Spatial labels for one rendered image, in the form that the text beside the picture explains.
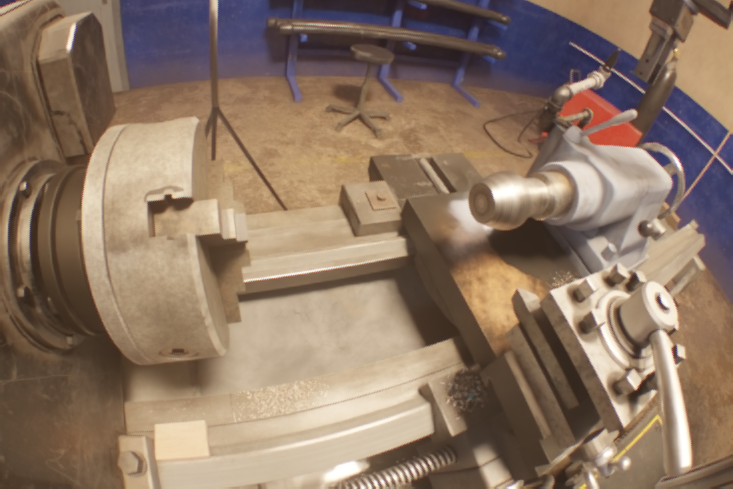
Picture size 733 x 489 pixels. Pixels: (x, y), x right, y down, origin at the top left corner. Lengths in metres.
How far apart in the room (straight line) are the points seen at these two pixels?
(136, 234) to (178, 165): 0.06
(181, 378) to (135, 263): 0.47
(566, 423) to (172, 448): 0.50
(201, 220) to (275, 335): 0.47
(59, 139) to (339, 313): 0.61
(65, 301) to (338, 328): 0.54
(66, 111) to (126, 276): 0.25
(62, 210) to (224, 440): 0.38
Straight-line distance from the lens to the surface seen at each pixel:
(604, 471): 0.72
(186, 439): 0.53
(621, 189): 0.65
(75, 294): 0.33
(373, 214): 0.71
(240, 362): 0.68
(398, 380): 0.58
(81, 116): 0.45
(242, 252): 0.36
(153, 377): 0.73
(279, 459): 0.52
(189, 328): 0.28
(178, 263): 0.25
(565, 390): 0.40
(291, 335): 0.70
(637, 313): 0.38
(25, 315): 0.36
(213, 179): 0.41
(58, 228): 0.33
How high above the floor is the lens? 1.37
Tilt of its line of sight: 44 degrees down
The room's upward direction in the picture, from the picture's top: 15 degrees clockwise
